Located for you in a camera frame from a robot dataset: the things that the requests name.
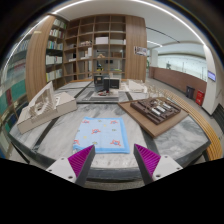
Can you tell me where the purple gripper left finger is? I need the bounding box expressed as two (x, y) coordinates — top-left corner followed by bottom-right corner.
(47, 145), (95, 187)

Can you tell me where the dark brown architectural model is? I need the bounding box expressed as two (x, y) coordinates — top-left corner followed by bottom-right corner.
(130, 98), (181, 124)

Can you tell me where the curved wooden slat bench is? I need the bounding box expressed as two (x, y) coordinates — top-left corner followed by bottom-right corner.
(159, 89), (223, 161)

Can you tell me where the black bin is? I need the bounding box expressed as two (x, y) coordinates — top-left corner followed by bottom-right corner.
(186, 86), (195, 99)

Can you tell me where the wall poster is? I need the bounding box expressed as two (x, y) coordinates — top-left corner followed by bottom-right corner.
(134, 46), (147, 56)

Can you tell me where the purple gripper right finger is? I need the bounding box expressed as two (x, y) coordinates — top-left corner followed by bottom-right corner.
(134, 144), (182, 185)

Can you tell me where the wall mounted screen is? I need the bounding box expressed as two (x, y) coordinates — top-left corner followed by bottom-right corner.
(208, 70), (216, 82)

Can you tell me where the white architectural building model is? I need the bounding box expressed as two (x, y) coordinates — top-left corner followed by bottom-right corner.
(17, 82), (77, 134)

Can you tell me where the large wooden bookshelf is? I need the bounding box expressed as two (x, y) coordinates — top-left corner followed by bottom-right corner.
(25, 14), (147, 99)

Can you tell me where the small white architectural model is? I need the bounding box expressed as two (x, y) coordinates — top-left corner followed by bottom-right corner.
(128, 79), (147, 93)

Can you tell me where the red bin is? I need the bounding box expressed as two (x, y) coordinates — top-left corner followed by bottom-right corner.
(195, 90), (205, 106)

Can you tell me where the light wooden model base board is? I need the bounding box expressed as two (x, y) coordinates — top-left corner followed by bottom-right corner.
(118, 101), (188, 138)

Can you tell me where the light blue patterned towel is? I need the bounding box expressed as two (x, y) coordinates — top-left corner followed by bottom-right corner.
(73, 117), (130, 154)

